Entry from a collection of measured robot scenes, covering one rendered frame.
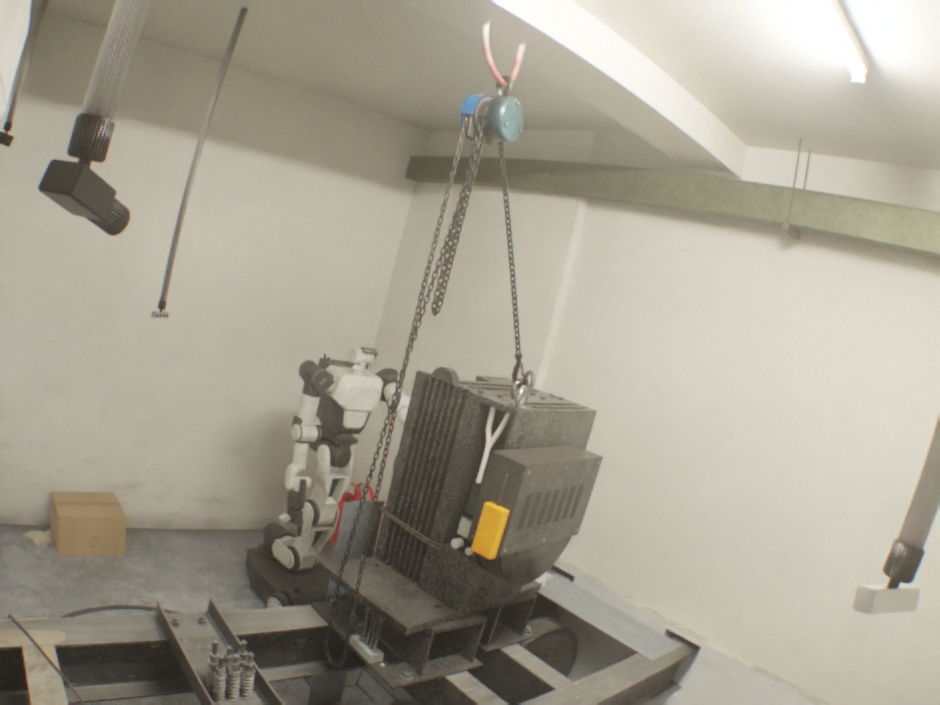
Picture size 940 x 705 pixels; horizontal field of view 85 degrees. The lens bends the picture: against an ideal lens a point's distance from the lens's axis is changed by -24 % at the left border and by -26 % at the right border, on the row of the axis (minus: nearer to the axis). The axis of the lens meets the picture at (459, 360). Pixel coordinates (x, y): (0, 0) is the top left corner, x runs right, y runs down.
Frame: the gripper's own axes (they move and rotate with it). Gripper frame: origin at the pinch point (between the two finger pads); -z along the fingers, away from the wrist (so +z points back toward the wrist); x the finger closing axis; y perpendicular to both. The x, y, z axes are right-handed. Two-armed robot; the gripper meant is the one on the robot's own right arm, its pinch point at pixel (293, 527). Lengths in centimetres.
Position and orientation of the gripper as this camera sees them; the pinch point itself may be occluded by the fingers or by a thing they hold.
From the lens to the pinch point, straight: 326.7
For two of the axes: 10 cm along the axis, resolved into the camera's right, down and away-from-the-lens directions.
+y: 7.1, 0.9, 7.0
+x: 6.9, 1.2, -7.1
